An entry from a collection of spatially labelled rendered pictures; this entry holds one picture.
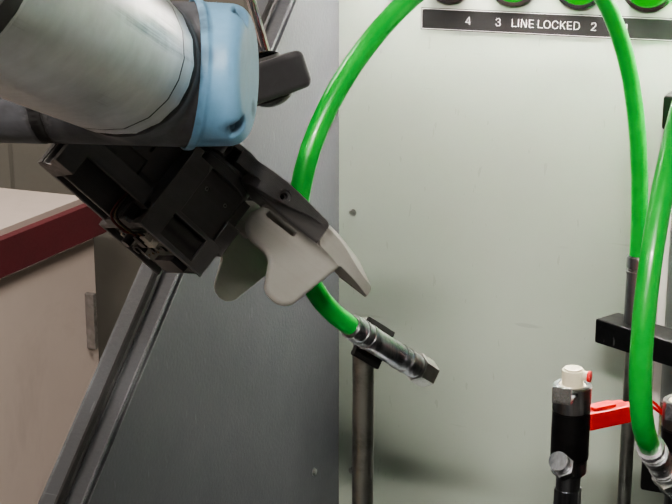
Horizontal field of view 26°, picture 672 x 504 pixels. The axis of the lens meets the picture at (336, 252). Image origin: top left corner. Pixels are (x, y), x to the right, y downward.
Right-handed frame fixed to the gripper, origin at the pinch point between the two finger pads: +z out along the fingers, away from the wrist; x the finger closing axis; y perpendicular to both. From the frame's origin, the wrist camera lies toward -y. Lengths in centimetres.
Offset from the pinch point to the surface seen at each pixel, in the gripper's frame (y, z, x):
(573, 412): -3.9, 21.0, 1.8
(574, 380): -5.8, 19.6, 1.9
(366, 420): 4.5, 11.7, -6.2
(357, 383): 3.0, 9.3, -6.0
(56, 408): -4, 52, -186
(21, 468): 10, 52, -181
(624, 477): -8.7, 40.0, -13.4
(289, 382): -0.9, 18.6, -35.2
